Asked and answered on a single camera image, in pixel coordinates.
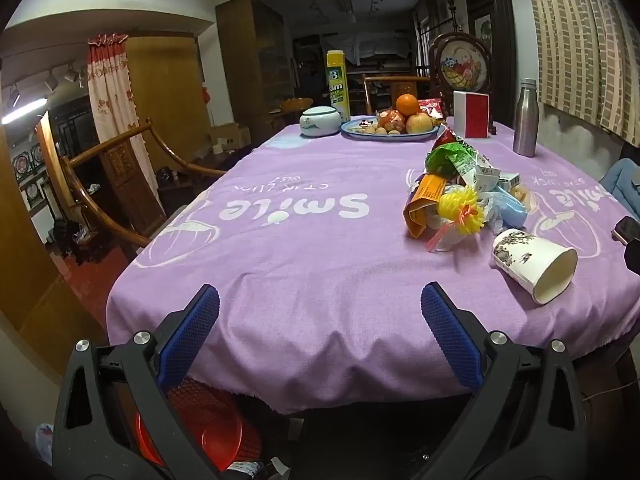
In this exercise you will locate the cardboard box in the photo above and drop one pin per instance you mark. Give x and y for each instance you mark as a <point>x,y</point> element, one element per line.
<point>230,137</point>

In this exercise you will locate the apple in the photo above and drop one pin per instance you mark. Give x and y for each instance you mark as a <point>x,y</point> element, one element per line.
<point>420,123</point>

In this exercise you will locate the striped curtain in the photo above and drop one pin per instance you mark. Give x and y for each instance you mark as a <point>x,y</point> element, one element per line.
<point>585,35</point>

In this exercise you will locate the purple printed tablecloth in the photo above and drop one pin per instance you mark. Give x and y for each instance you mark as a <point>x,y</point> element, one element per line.
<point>300,260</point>

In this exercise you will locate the blue face mask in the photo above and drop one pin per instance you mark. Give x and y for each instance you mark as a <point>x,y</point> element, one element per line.
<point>510,212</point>

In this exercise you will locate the person's jeans leg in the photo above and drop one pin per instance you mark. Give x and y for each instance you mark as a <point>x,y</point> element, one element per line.
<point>620,180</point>

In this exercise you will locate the orange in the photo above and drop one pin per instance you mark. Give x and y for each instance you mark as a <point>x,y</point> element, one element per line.
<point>406,105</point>

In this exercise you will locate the white carton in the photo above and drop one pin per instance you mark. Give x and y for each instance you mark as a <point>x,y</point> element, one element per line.
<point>477,172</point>

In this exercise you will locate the yellow plastic flower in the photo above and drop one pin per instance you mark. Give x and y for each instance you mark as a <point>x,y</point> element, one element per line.
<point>462,210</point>

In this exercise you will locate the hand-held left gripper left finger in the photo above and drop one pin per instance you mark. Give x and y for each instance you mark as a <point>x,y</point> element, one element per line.
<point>192,330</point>

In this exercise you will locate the orange paper packet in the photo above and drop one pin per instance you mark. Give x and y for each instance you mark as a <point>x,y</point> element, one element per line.
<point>425,200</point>

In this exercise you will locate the floral curtain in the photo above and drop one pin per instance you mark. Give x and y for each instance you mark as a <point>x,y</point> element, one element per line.
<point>112,95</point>

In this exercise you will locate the white ceramic lidded jar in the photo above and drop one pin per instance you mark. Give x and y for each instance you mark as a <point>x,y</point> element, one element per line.
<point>320,122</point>

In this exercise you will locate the blue fruit plate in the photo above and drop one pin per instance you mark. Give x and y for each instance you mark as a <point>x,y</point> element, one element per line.
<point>350,133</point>

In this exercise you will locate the yellow spray can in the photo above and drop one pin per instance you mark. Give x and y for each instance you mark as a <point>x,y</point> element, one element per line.
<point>338,90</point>

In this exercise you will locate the steel water bottle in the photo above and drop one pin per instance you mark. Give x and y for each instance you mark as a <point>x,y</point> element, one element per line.
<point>525,120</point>

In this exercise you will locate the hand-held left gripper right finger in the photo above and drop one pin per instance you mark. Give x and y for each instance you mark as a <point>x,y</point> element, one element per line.
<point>447,332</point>

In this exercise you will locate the green snack packet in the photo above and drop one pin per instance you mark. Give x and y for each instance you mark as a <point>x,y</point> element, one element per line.
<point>447,157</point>

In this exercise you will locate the red plastic basket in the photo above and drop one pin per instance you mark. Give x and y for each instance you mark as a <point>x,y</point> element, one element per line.
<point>215,425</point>

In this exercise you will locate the red and white box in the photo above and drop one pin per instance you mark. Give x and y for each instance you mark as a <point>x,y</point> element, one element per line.
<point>472,115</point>

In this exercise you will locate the carved wooden chair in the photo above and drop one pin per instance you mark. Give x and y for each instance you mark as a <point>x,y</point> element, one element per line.
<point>395,80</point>

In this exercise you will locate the small red snack packet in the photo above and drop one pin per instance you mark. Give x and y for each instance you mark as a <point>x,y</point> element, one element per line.
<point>431,109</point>

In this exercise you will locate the wooden armchair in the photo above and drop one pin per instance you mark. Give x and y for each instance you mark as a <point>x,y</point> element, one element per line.
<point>105,145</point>

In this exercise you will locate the fruit in foam net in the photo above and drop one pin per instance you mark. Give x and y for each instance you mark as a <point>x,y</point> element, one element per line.
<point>391,120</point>

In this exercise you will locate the dark wooden framed panel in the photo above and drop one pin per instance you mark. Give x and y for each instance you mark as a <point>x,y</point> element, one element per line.
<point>492,10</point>

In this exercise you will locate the printed paper cup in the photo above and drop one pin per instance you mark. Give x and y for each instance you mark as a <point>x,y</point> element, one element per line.
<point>525,265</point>

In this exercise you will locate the tall wooden cabinet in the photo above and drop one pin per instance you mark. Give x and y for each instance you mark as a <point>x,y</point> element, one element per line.
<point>250,60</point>

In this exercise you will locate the round framed embroidery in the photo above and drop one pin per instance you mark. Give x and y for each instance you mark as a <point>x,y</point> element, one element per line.
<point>462,70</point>

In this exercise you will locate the smartphone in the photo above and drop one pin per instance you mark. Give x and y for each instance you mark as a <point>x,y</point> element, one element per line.
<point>627,231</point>

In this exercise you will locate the fluorescent tube light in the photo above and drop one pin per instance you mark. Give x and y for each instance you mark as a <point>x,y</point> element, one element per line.
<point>22,111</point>

